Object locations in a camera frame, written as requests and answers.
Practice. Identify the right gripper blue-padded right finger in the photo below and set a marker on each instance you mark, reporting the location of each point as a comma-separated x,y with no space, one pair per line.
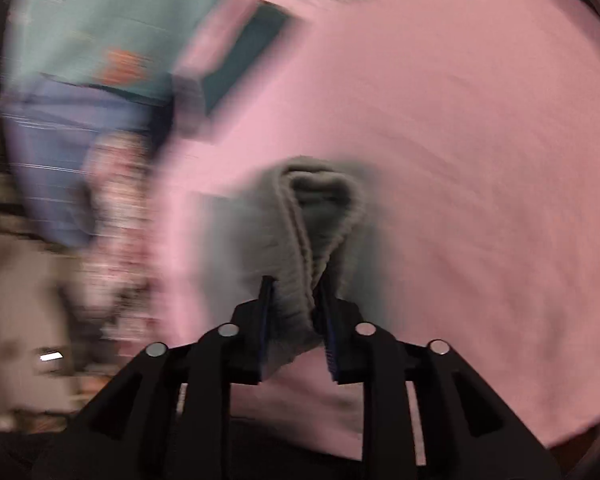
427,414

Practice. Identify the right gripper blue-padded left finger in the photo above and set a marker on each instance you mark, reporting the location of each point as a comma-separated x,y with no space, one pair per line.
167,412

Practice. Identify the red floral quilt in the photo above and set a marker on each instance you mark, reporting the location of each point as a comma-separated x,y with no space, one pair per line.
107,303

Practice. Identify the blue plaid pillow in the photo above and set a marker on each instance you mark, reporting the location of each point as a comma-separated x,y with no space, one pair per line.
50,127

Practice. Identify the pink floral bed sheet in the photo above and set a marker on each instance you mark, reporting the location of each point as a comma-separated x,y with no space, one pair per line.
480,122

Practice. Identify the teal heart-print pillow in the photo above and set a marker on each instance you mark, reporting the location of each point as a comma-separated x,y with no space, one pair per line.
126,45

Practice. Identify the dark green folded pants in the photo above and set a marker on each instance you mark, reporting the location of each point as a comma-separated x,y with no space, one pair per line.
257,36

